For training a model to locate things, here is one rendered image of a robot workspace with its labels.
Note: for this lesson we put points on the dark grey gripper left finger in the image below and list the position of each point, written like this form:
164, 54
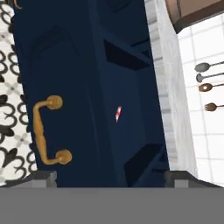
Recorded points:
43, 179

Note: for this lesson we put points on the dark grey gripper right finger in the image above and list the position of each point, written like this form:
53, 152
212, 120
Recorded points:
178, 178

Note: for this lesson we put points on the red and white striped straw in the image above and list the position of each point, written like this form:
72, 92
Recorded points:
118, 113

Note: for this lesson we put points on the navy blue drawer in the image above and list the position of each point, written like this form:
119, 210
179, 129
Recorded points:
87, 87

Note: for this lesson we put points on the brown wooden fork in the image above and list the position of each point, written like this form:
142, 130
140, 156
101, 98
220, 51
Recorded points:
211, 107

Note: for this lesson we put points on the brown wooden slotted spoon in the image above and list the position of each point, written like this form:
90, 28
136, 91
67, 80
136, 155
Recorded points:
207, 87

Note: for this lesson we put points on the small grey hanging spoon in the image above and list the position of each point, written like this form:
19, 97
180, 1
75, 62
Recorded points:
204, 77

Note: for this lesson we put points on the large grey hanging spoon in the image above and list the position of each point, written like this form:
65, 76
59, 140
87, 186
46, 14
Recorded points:
204, 66

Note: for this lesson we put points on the brown wall cabinet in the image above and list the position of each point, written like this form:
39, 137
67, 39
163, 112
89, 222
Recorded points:
192, 10

